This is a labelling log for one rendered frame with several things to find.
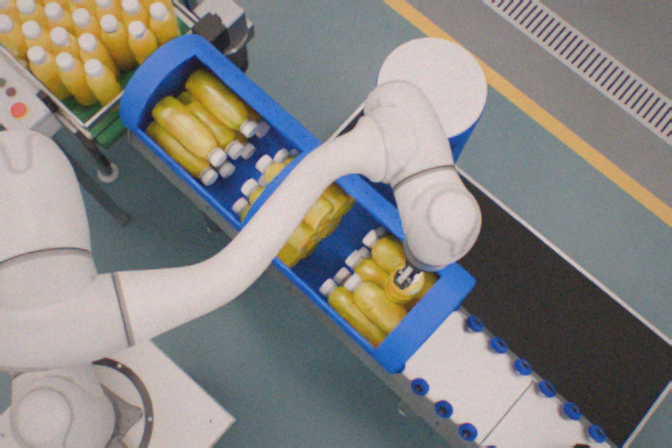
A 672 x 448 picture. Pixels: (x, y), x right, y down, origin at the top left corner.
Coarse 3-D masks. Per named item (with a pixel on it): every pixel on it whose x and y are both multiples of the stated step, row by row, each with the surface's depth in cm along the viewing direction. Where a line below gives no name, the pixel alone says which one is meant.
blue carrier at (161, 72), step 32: (160, 64) 164; (192, 64) 182; (224, 64) 170; (128, 96) 167; (160, 96) 181; (256, 96) 167; (128, 128) 175; (288, 128) 165; (256, 160) 188; (224, 192) 183; (352, 192) 160; (352, 224) 182; (384, 224) 159; (320, 256) 182; (320, 288) 176; (448, 288) 154; (416, 320) 152; (384, 352) 157
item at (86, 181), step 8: (56, 144) 204; (64, 152) 210; (72, 160) 217; (80, 168) 224; (80, 176) 227; (88, 176) 231; (80, 184) 231; (88, 184) 235; (96, 184) 240; (96, 192) 244; (104, 192) 248; (96, 200) 248; (104, 200) 253; (112, 208) 262; (120, 208) 268; (112, 216) 267; (120, 216) 273
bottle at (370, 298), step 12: (360, 288) 163; (372, 288) 162; (360, 300) 162; (372, 300) 161; (384, 300) 161; (372, 312) 161; (384, 312) 161; (396, 312) 161; (408, 312) 162; (384, 324) 161; (396, 324) 160
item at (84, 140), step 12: (180, 12) 206; (192, 24) 204; (0, 60) 200; (12, 72) 200; (24, 84) 199; (36, 96) 198; (60, 108) 197; (60, 120) 198; (72, 120) 196; (72, 132) 196; (84, 132) 195; (84, 144) 195; (96, 156) 196; (108, 168) 278; (108, 180) 285
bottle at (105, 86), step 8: (104, 64) 183; (104, 72) 182; (112, 72) 185; (88, 80) 182; (96, 80) 181; (104, 80) 182; (112, 80) 184; (96, 88) 183; (104, 88) 184; (112, 88) 186; (120, 88) 191; (96, 96) 189; (104, 96) 187; (112, 96) 189; (104, 104) 192
